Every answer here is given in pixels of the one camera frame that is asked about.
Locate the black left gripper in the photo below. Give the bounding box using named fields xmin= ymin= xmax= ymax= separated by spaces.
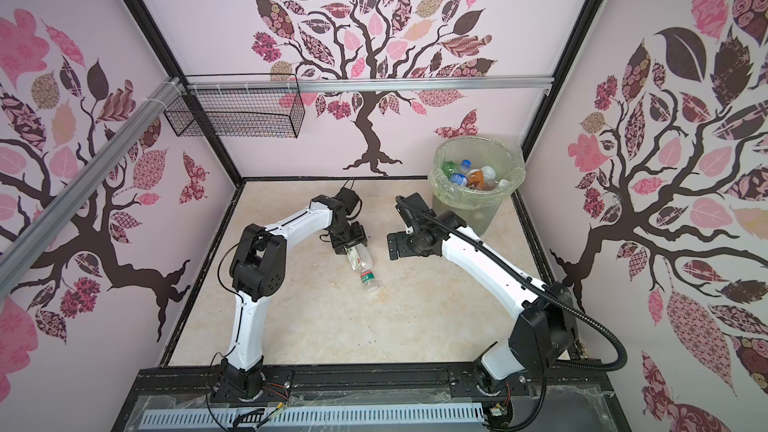
xmin=327 ymin=219 xmax=367 ymax=254

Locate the clear bottle green-red cap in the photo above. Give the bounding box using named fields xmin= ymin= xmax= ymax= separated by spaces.
xmin=346 ymin=243 xmax=381 ymax=293

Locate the clear Pepsi bottle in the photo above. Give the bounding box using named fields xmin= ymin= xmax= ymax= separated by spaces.
xmin=450 ymin=160 xmax=471 ymax=187

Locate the orange tea bottle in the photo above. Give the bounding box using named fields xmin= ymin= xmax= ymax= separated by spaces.
xmin=467 ymin=169 xmax=485 ymax=190

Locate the white bottle red cap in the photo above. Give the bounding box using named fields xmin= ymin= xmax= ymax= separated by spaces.
xmin=480 ymin=166 xmax=497 ymax=182

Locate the green Sprite bottle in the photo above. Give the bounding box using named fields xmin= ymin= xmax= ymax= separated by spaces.
xmin=441 ymin=160 xmax=459 ymax=179

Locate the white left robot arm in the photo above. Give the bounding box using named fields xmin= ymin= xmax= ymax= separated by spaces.
xmin=218 ymin=186 xmax=367 ymax=401

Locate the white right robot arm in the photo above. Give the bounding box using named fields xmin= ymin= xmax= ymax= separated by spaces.
xmin=387 ymin=193 xmax=576 ymax=382

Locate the wire mesh waste bin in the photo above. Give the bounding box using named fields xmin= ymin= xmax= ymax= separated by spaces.
xmin=428 ymin=135 xmax=527 ymax=236

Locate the black wire wall basket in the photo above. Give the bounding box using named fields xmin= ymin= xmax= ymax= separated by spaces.
xmin=164 ymin=72 xmax=305 ymax=139

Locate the aluminium wall rail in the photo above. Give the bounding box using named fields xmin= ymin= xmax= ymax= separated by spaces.
xmin=1 ymin=77 xmax=183 ymax=297
xmin=186 ymin=75 xmax=554 ymax=93

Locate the white slotted cable duct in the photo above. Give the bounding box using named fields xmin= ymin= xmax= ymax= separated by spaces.
xmin=135 ymin=403 xmax=484 ymax=431

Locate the black corrugated cable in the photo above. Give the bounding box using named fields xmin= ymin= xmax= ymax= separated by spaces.
xmin=395 ymin=196 xmax=628 ymax=373

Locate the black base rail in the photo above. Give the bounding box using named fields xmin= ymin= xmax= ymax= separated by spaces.
xmin=137 ymin=359 xmax=607 ymax=403

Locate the black frame rail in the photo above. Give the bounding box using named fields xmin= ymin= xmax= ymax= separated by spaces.
xmin=518 ymin=0 xmax=628 ymax=163

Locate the aluminium left wall rail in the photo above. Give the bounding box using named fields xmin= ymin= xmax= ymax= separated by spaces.
xmin=1 ymin=77 xmax=183 ymax=297

